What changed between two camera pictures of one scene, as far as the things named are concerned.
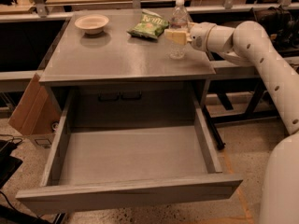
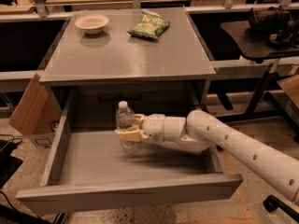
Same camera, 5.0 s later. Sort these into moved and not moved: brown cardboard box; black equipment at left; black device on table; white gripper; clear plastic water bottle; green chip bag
Moved: clear plastic water bottle; white gripper
Not moved: green chip bag; black device on table; brown cardboard box; black equipment at left
